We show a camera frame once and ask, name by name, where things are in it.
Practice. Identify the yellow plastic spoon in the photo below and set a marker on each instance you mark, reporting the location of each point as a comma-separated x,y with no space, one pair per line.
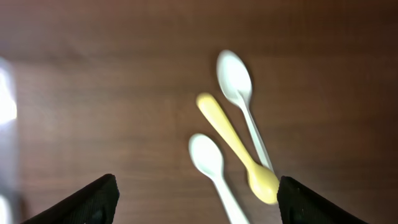
262,181

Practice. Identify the clear right plastic container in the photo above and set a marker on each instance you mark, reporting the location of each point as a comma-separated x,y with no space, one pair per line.
9,183

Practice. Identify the white spoon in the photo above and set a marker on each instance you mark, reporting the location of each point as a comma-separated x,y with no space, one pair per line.
235,83
208,159

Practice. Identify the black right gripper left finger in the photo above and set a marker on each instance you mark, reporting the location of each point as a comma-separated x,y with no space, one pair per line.
93,204

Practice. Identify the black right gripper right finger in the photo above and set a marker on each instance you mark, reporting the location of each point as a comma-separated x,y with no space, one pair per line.
299,204

